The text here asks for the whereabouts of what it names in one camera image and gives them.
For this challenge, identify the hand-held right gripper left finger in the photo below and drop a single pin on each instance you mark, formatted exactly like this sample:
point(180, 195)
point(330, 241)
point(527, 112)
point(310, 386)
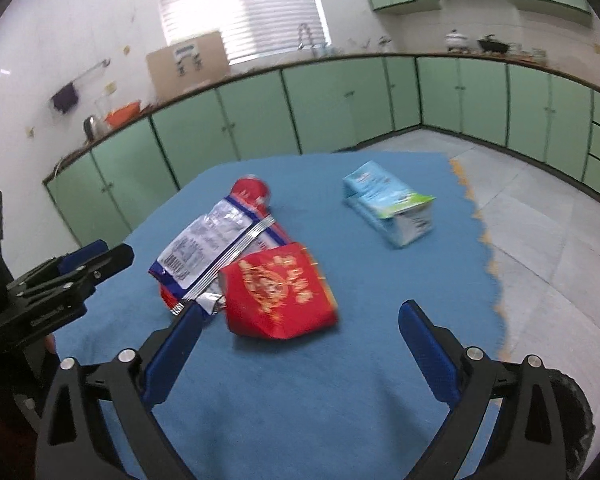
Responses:
point(172, 355)

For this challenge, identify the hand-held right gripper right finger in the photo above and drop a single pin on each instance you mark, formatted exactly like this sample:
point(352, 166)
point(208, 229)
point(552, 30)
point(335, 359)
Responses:
point(422, 350)

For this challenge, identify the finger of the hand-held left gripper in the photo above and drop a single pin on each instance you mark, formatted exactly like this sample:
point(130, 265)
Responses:
point(82, 255)
point(110, 262)

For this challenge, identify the red and silver snack bag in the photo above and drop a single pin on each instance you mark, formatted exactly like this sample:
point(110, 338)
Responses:
point(205, 245)

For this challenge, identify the red gold-printed packet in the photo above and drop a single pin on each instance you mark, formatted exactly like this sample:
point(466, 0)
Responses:
point(275, 300)

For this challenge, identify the light blue milk carton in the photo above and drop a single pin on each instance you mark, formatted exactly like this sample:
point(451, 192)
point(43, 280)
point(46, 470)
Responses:
point(380, 195)

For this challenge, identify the person's left forearm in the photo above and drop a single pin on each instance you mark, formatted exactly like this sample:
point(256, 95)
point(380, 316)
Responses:
point(2, 440)

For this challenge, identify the person's left hand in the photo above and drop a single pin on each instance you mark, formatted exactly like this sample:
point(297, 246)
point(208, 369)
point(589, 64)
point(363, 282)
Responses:
point(50, 344)

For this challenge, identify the steel kettle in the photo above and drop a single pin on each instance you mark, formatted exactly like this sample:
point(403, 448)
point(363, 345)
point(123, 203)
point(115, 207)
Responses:
point(94, 129)

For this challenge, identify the blue foam mat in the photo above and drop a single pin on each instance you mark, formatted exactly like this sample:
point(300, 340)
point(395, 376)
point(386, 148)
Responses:
point(305, 400)

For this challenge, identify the orange plastic basin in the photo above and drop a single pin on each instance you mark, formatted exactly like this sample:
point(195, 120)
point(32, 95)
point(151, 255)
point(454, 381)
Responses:
point(122, 114)

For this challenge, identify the dark hanging cloth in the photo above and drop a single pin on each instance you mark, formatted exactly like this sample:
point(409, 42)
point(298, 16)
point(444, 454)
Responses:
point(65, 99)

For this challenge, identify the metal towel bar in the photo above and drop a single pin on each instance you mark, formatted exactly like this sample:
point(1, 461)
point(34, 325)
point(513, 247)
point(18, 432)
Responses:
point(87, 74)

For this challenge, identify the brown cardboard box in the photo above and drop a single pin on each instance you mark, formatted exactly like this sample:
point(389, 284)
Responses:
point(200, 80)

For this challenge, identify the green base cabinets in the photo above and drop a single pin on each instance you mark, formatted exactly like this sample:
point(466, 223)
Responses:
point(330, 105)

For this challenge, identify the white window blind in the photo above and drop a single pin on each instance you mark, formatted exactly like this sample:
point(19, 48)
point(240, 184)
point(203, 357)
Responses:
point(240, 5)

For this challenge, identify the chrome faucet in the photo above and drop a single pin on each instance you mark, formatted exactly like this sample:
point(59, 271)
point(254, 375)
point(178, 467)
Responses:
point(305, 37)

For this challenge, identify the white pot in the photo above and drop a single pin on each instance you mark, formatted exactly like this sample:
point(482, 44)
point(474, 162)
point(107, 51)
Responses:
point(455, 41)

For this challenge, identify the black pot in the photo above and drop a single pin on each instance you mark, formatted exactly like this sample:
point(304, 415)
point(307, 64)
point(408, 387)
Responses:
point(492, 46)

